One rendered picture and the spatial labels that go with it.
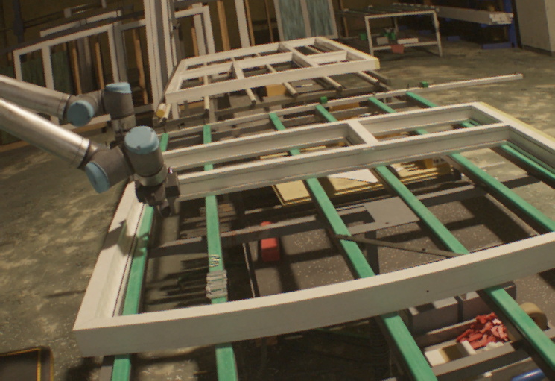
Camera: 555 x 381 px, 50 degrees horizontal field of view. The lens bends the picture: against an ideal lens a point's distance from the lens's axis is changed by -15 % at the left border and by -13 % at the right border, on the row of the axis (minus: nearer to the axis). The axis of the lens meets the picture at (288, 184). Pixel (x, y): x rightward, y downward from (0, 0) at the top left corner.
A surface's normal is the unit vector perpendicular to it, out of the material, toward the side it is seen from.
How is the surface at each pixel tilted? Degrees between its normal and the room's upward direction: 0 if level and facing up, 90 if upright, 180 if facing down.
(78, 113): 92
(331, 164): 90
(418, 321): 90
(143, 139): 35
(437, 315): 90
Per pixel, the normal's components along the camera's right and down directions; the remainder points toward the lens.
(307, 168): 0.11, 0.28
